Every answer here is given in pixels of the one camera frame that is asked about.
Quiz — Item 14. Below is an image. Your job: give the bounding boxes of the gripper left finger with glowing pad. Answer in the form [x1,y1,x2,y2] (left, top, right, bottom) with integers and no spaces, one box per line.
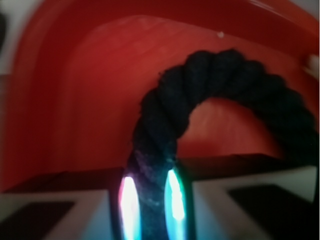
[0,167,140,240]

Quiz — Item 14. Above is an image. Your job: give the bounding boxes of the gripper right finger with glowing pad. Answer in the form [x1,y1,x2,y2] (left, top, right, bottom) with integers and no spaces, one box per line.
[164,154,319,240]

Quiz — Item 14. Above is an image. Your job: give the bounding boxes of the dark blue twisted rope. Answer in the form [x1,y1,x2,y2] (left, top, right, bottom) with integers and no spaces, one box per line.
[124,48,320,240]

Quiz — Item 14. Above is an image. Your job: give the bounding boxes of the red plastic tray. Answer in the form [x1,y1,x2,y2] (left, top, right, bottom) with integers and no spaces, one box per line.
[0,0,320,192]

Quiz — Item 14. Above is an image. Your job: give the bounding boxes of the pink plush toy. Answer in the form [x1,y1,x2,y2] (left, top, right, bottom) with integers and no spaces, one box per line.
[303,54,320,79]

